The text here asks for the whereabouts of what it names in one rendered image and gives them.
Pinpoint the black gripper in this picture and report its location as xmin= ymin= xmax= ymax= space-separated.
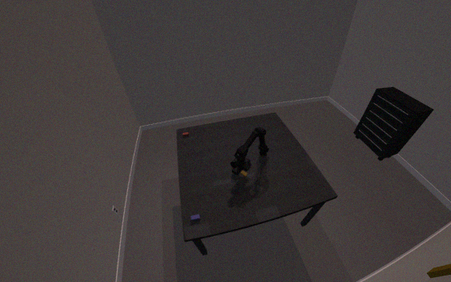
xmin=232 ymin=157 xmax=250 ymax=175

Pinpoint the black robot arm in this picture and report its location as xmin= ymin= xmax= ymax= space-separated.
xmin=230 ymin=127 xmax=269 ymax=172

